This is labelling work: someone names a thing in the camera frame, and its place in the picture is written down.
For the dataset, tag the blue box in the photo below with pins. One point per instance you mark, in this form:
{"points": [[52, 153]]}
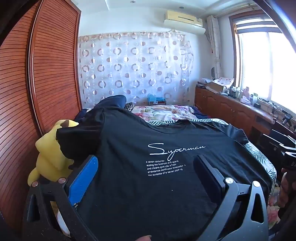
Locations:
{"points": [[155, 99]]}

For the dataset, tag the folded navy garment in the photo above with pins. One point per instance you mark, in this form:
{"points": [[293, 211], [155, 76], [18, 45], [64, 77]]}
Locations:
{"points": [[113, 102]]}

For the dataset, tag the long wooden cabinet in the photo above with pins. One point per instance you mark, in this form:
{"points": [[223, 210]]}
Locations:
{"points": [[231, 109]]}

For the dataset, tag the cardboard box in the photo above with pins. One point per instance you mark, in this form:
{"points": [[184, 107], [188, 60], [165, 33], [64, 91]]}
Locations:
{"points": [[217, 86]]}

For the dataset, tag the black printed t-shirt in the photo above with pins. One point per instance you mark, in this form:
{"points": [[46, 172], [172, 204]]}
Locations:
{"points": [[143, 185]]}

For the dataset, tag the white bottle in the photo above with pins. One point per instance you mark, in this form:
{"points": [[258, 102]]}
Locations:
{"points": [[254, 98]]}

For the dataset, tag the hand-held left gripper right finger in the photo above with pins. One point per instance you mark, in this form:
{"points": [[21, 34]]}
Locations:
{"points": [[209, 178]]}

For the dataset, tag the circle pattern sheer curtain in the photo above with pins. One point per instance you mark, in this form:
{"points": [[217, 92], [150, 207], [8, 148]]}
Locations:
{"points": [[134, 69]]}

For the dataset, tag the white tied window curtain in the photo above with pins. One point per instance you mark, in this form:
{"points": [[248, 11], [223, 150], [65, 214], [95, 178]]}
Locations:
{"points": [[215, 46]]}

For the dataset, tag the wooden frame window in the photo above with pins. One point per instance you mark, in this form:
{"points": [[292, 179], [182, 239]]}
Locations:
{"points": [[266, 64]]}

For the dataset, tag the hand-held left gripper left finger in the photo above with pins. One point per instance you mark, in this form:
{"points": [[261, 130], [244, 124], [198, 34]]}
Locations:
{"points": [[83, 178]]}

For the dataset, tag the pale pink figurine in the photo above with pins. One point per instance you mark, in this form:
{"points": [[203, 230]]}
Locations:
{"points": [[245, 96]]}

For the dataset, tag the wall air conditioner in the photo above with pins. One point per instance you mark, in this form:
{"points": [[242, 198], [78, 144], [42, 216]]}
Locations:
{"points": [[182, 23]]}

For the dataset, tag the bed with palm-leaf sheet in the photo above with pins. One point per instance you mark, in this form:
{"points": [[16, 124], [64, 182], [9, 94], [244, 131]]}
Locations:
{"points": [[261, 157]]}

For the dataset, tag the small desk fan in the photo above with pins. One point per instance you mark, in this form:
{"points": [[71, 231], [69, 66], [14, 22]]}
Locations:
{"points": [[213, 73]]}

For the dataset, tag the wooden louvered wardrobe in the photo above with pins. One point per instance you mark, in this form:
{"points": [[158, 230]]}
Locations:
{"points": [[53, 69]]}

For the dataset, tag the floral blanket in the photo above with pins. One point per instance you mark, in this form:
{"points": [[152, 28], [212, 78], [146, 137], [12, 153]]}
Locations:
{"points": [[161, 113]]}

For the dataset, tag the dark patterned folded garment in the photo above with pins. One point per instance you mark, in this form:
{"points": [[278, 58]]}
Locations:
{"points": [[129, 107]]}

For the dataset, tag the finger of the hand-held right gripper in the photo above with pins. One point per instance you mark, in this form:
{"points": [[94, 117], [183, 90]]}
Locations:
{"points": [[279, 138]]}

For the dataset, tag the yellow plush toy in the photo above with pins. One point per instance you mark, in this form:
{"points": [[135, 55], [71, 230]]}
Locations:
{"points": [[48, 157]]}

